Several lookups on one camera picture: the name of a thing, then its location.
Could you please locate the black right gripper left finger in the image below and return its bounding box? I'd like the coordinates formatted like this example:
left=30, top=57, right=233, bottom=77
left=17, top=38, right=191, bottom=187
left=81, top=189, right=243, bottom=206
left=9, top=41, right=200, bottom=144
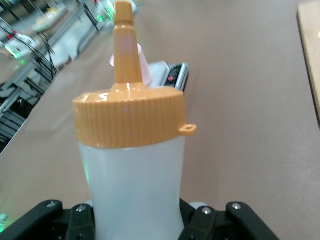
left=0, top=199, right=97, bottom=240

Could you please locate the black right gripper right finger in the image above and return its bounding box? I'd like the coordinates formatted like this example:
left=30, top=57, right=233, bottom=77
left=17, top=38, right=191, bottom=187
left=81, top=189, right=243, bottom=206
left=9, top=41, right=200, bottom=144
left=178, top=198, right=280, bottom=240

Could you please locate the translucent sauce bottle orange cap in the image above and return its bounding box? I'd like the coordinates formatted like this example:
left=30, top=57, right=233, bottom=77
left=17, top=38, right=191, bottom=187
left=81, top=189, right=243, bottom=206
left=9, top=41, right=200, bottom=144
left=72, top=0, right=198, bottom=240

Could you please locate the pink plastic cup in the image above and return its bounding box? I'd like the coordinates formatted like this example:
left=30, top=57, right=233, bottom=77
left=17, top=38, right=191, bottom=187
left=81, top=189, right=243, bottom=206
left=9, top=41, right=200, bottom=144
left=109, top=44, right=154, bottom=88

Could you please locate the silver digital kitchen scale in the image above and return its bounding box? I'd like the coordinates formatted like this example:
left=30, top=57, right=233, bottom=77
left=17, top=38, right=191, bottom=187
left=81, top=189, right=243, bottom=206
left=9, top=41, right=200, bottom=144
left=147, top=60, right=190, bottom=93

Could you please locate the wooden cutting board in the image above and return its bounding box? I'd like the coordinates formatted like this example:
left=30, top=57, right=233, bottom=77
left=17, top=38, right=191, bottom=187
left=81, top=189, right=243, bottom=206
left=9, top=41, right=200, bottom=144
left=296, top=0, right=320, bottom=119

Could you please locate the aluminium profile frame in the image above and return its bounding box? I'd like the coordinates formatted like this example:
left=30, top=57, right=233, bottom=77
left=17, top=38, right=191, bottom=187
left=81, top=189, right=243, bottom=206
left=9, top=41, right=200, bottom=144
left=0, top=56, right=60, bottom=151

